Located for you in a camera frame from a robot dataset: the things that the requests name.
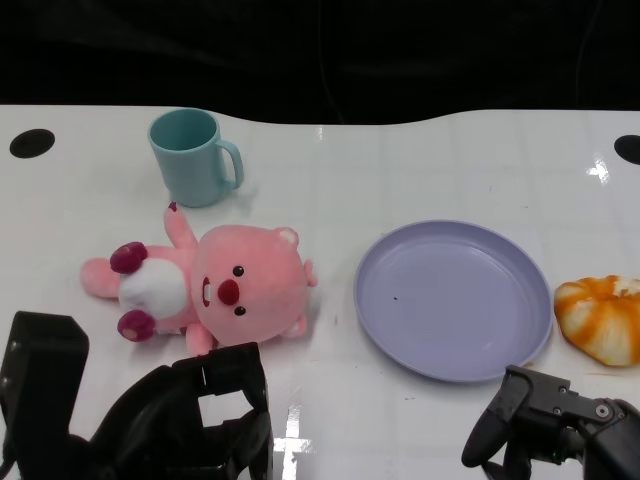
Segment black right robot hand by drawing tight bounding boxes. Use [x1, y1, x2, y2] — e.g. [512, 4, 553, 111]
[460, 364, 640, 480]

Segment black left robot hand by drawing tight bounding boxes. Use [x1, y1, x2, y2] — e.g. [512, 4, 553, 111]
[0, 310, 275, 480]

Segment pink plush doll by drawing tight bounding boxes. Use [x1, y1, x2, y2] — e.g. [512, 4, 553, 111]
[81, 201, 320, 357]

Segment lilac plastic plate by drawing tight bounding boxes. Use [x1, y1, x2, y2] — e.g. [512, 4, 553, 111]
[353, 219, 555, 385]

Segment orange and white bun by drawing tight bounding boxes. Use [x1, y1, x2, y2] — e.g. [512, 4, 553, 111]
[553, 274, 640, 369]

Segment black round table grommet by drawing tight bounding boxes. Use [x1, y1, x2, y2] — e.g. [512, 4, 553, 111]
[613, 133, 640, 165]
[9, 128, 55, 161]

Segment light blue plastic mug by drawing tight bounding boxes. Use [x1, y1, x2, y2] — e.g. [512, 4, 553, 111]
[147, 108, 245, 209]

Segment black backdrop cloth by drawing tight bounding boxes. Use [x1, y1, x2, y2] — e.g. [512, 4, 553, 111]
[0, 0, 640, 127]

